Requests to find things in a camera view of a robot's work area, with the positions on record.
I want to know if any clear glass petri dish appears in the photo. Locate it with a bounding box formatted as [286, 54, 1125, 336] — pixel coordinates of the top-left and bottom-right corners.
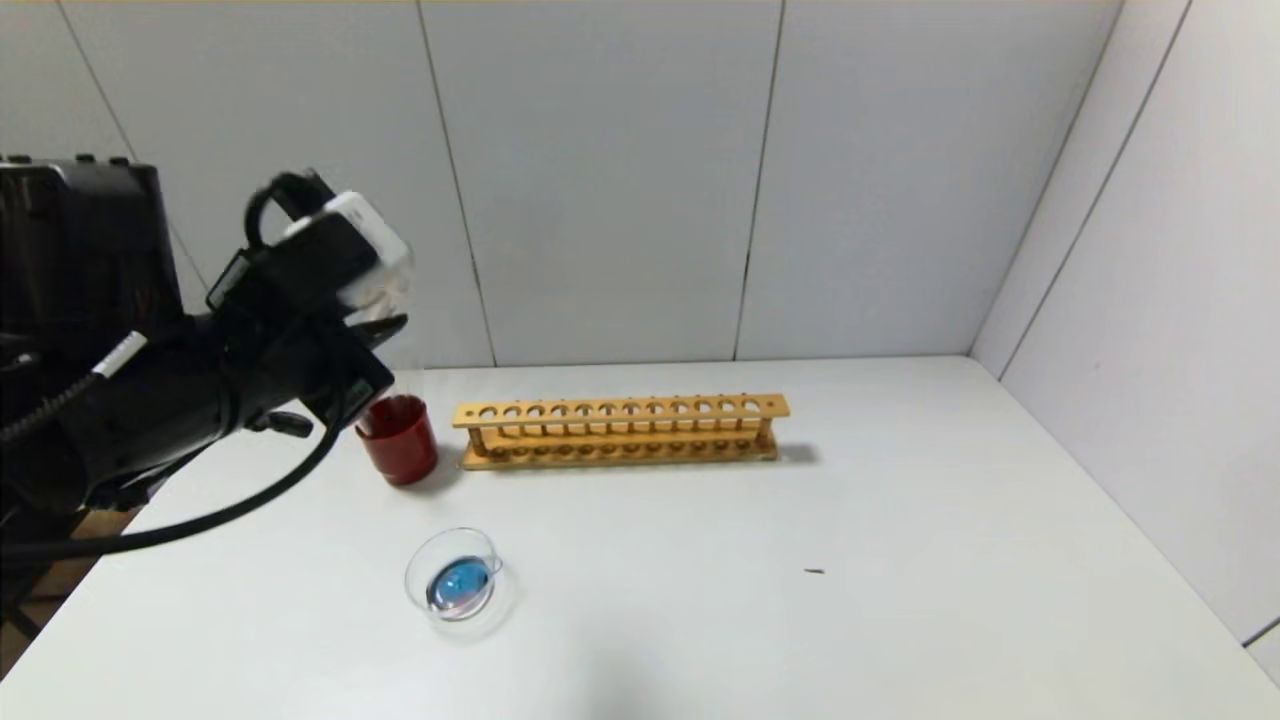
[404, 527, 521, 638]

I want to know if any black cable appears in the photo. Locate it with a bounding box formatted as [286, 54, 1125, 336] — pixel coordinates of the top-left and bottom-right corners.
[0, 400, 346, 563]

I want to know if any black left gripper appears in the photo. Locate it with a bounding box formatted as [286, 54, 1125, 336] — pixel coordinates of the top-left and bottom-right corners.
[206, 247, 409, 428]

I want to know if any red cup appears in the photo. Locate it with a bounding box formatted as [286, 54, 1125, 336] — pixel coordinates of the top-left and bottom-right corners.
[356, 395, 440, 488]

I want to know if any wooden test tube rack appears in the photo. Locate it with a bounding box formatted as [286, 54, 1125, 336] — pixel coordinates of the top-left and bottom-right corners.
[453, 393, 791, 471]

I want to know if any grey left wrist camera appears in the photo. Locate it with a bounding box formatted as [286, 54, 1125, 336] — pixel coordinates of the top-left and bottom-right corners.
[283, 190, 414, 307]

